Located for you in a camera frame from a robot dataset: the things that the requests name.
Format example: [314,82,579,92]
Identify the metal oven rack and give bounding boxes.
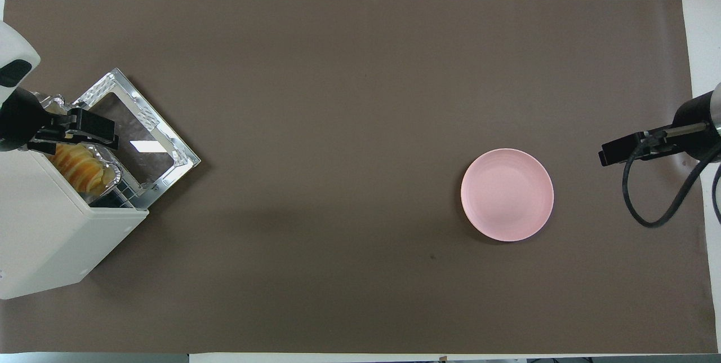
[84,180,143,209]

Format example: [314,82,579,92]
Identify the sliced yellow bread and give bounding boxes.
[47,142,112,193]

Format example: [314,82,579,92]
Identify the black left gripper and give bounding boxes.
[0,87,121,153]

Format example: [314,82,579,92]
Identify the glass oven door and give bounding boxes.
[72,68,202,210]

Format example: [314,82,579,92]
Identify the cream toaster oven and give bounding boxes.
[0,90,150,300]

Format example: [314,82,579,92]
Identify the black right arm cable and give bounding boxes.
[621,122,721,229]

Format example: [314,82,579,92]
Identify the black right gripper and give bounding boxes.
[598,90,721,167]

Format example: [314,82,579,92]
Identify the brown table mat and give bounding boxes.
[0,0,719,355]

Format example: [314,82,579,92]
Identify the aluminium foil tray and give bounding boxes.
[29,91,123,196]

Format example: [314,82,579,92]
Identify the pink round plate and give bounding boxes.
[460,148,555,243]

